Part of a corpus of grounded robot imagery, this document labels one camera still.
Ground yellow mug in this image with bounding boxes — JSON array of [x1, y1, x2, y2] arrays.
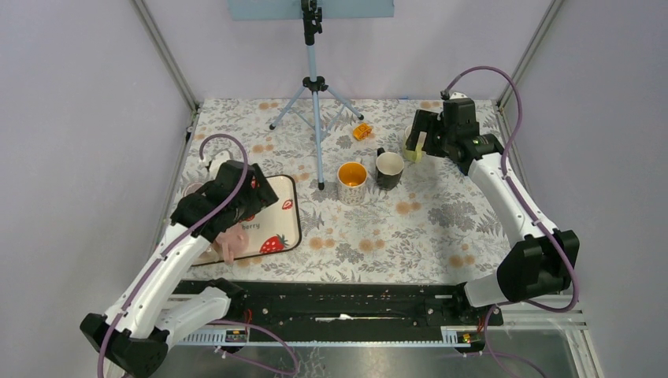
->
[[403, 126, 427, 163]]

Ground black mug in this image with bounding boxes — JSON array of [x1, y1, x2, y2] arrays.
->
[[375, 147, 405, 191]]

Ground floral mug orange inside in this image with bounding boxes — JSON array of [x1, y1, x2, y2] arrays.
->
[[337, 161, 368, 206]]

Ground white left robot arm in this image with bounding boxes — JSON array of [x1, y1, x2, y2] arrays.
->
[[80, 160, 278, 377]]

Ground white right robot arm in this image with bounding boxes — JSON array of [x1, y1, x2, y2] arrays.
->
[[405, 98, 580, 324]]

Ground pink mug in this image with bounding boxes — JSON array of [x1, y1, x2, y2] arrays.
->
[[213, 224, 249, 264]]

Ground purple cup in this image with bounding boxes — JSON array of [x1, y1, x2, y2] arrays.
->
[[182, 182, 203, 197]]

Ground small orange toy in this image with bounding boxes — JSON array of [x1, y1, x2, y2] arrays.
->
[[352, 123, 373, 141]]

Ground strawberry print tray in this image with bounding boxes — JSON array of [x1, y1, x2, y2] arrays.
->
[[193, 175, 302, 266]]

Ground floral tablecloth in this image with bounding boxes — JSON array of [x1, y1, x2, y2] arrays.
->
[[176, 98, 510, 284]]

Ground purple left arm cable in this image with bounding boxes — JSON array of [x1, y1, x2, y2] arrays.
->
[[96, 134, 250, 378]]

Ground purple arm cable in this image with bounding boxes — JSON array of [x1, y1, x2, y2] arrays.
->
[[442, 65, 581, 378], [96, 134, 250, 378]]

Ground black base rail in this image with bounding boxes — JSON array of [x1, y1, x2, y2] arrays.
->
[[174, 279, 503, 343]]

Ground blue camera tripod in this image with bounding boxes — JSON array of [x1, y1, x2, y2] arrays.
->
[[269, 12, 365, 191]]

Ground blue board on wall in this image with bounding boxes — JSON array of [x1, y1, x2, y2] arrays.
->
[[227, 0, 395, 21]]

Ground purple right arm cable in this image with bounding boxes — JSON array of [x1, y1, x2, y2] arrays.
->
[[442, 65, 581, 378]]

